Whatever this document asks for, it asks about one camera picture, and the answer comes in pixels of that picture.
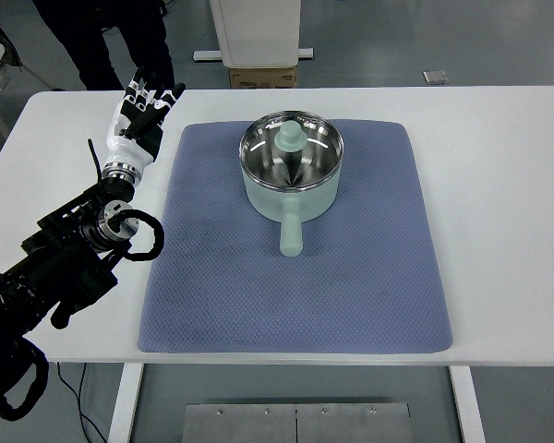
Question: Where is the white and black hand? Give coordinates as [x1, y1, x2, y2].
[102, 66, 187, 169]

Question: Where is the glass lid with green knob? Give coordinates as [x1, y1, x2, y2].
[238, 110, 344, 190]

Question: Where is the light green pot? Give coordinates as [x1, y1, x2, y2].
[238, 110, 344, 257]

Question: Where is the person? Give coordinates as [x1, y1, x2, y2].
[32, 0, 175, 91]

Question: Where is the cardboard box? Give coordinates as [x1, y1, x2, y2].
[228, 65, 298, 90]

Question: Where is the white cabinet with base foot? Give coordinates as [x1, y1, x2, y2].
[192, 0, 315, 69]

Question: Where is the blue-grey quilted mat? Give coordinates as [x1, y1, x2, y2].
[136, 118, 454, 355]

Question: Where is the white table leg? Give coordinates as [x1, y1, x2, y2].
[448, 365, 488, 443]
[106, 364, 145, 443]

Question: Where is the black floor cable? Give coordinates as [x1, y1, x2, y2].
[56, 362, 108, 443]

